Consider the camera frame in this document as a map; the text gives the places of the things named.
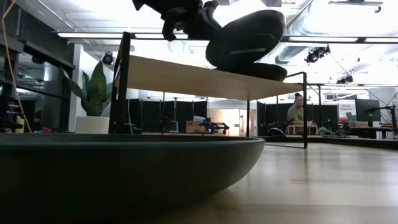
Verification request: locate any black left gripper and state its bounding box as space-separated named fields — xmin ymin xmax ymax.
xmin=131 ymin=0 xmax=223 ymax=42

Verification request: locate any long ceiling light strip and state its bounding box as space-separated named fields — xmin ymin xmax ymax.
xmin=57 ymin=31 xmax=398 ymax=44

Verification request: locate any cardboard box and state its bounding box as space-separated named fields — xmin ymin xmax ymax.
xmin=185 ymin=120 xmax=206 ymax=134

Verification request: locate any green snake plant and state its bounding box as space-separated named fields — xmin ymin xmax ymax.
xmin=62 ymin=60 xmax=114 ymax=118

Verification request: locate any white round planter pot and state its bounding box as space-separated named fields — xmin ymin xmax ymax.
xmin=75 ymin=116 xmax=110 ymax=134

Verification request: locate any person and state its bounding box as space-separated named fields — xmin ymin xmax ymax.
xmin=286 ymin=92 xmax=305 ymax=126

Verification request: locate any small wooden table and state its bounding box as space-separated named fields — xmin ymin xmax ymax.
xmin=286 ymin=124 xmax=318 ymax=136

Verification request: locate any large dark green plate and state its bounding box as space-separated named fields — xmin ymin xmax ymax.
xmin=0 ymin=133 xmax=267 ymax=216

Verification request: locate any black storage rack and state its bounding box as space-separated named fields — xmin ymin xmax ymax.
xmin=0 ymin=34 xmax=76 ymax=133

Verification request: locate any white printed sign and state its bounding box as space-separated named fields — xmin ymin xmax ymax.
xmin=338 ymin=102 xmax=357 ymax=121

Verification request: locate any black computer monitor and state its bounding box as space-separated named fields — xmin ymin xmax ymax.
xmin=355 ymin=98 xmax=382 ymax=123

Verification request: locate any black ceiling-mounted camera rig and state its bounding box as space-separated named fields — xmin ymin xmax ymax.
xmin=305 ymin=45 xmax=331 ymax=64

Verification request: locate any yellow cable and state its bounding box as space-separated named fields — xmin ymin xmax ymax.
xmin=1 ymin=0 xmax=32 ymax=134

